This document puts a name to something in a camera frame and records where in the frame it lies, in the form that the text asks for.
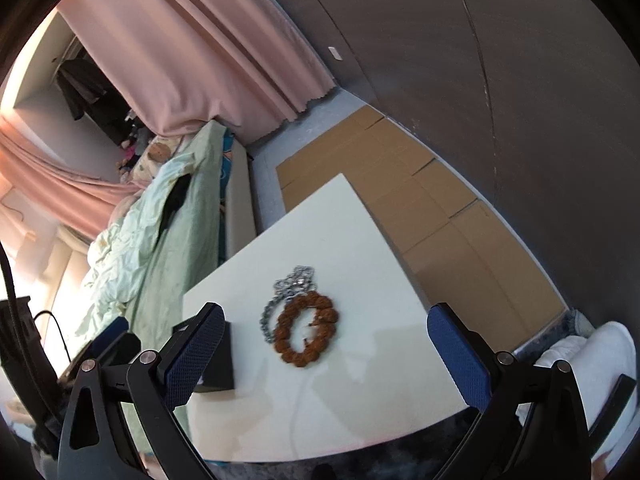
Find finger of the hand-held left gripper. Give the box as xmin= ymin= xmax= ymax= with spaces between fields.
xmin=102 ymin=331 xmax=144 ymax=368
xmin=92 ymin=315 xmax=129 ymax=358

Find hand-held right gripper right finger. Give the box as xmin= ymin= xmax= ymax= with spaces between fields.
xmin=426 ymin=302 xmax=593 ymax=480

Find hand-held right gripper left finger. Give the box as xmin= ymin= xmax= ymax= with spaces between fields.
xmin=57 ymin=302 xmax=227 ymax=480

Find black square box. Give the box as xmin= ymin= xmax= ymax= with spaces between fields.
xmin=171 ymin=317 xmax=236 ymax=394

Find brown bead bracelet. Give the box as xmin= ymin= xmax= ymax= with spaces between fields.
xmin=272 ymin=290 xmax=341 ymax=367

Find silver chain bracelet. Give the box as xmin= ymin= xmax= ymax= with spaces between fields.
xmin=258 ymin=264 xmax=318 ymax=345

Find person's left hand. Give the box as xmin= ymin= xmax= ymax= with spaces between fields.
xmin=0 ymin=397 xmax=30 ymax=427

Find beige headboard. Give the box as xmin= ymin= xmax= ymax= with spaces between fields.
xmin=10 ymin=227 xmax=92 ymax=313

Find light green quilt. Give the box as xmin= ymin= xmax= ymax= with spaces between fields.
xmin=74 ymin=152 xmax=197 ymax=340

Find white cloth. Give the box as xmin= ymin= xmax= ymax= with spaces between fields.
xmin=514 ymin=320 xmax=637 ymax=463

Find bed with green sheet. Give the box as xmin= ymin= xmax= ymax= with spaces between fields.
xmin=117 ymin=120 xmax=259 ymax=463

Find black cloth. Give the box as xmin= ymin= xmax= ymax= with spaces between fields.
xmin=158 ymin=173 xmax=193 ymax=234

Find white low table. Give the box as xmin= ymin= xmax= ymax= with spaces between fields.
xmin=180 ymin=173 xmax=484 ymax=463

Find cardboard floor sheets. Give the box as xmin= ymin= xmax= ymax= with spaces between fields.
xmin=274 ymin=104 xmax=569 ymax=350

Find draped pink curtain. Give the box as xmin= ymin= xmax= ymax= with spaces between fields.
xmin=0 ymin=114 xmax=152 ymax=242

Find pile of stuffed toys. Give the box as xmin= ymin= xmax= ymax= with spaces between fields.
xmin=116 ymin=126 xmax=152 ymax=182

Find bear print pillow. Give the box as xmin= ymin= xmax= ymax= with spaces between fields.
xmin=134 ymin=137 xmax=189 ymax=182

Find teal printed blanket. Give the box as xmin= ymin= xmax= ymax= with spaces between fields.
xmin=216 ymin=127 xmax=237 ymax=202

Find dark hanging clothes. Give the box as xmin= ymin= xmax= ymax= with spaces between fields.
xmin=55 ymin=57 xmax=134 ymax=147

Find wide pink curtain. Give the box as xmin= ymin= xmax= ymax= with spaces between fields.
xmin=54 ymin=0 xmax=336 ymax=144

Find black cable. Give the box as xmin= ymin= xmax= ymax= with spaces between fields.
xmin=0 ymin=242 xmax=58 ymax=428

